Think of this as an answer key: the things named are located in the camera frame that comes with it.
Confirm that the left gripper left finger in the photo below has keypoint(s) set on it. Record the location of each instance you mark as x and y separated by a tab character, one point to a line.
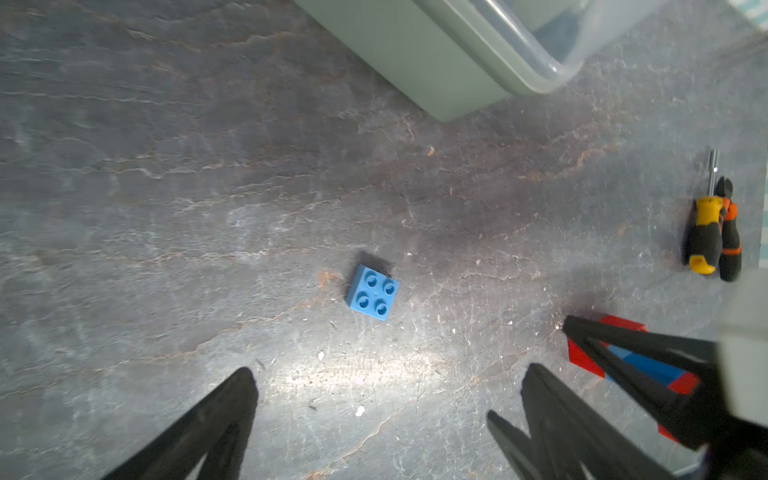
211	437

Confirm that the yellow black screwdriver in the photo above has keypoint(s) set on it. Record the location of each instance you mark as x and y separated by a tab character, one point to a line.
705	237

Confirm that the light blue long lego brick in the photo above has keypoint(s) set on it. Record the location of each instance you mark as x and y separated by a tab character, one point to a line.
658	371

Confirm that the orange black pliers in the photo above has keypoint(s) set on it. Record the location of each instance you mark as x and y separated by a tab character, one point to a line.
730	263

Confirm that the translucent plastic storage box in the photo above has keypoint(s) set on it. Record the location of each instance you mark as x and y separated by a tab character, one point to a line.
451	57

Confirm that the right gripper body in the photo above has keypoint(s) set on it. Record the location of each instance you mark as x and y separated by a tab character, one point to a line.
739	450

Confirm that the light blue flat square brick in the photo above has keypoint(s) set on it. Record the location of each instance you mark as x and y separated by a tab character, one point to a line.
371	293

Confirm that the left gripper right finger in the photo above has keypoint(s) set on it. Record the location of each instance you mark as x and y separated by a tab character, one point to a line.
570	440

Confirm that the red long lego brick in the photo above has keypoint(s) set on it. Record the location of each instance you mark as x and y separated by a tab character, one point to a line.
674	407

